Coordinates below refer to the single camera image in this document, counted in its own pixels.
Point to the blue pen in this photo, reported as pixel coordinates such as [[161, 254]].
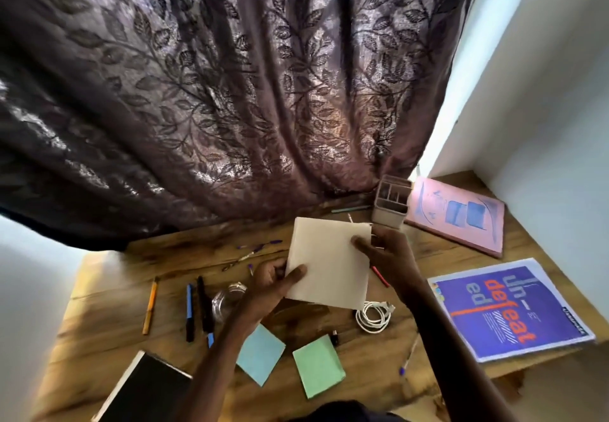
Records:
[[190, 312]]

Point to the green sticky note pad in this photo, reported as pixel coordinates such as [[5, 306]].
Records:
[[318, 367]]

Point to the blue sticky note pad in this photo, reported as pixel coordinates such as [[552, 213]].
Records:
[[260, 355]]

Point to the person's left forearm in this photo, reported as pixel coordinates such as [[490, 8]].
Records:
[[219, 369]]

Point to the brown leaf-patterned lace curtain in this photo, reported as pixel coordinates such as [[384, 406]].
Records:
[[228, 83]]

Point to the person's left thumb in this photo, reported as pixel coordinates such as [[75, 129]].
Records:
[[291, 278]]

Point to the black pen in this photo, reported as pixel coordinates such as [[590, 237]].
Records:
[[205, 305]]

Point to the person's right thumb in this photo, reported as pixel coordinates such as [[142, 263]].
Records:
[[365, 246]]

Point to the black notebook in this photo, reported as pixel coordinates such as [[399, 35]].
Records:
[[142, 391]]

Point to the person's dark clothing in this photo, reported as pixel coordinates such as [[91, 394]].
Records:
[[347, 412]]

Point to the person's left hand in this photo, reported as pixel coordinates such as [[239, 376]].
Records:
[[264, 293]]

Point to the orange pen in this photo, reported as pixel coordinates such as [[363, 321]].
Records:
[[150, 306]]

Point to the white pen with purple tip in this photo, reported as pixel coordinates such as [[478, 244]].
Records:
[[410, 354]]

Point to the beige desk organizer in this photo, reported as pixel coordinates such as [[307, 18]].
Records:
[[388, 212]]

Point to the clear pen with purple cap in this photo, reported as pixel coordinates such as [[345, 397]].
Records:
[[242, 259]]

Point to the clear glass jar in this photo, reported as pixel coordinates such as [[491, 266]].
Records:
[[223, 300]]

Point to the person's right forearm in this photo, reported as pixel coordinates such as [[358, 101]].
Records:
[[456, 364]]

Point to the red pen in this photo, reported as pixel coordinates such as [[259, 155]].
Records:
[[380, 277]]

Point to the person's right hand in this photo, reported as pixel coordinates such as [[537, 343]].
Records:
[[395, 264]]

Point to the pink book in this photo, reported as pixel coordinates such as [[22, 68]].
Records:
[[456, 217]]

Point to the small black marker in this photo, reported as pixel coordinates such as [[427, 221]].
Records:
[[334, 338]]

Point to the purple book with orange lettering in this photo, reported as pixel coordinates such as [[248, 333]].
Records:
[[509, 312]]

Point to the white paper sheet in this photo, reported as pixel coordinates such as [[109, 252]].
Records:
[[328, 264]]

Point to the teal pen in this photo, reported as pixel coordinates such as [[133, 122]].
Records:
[[351, 209]]

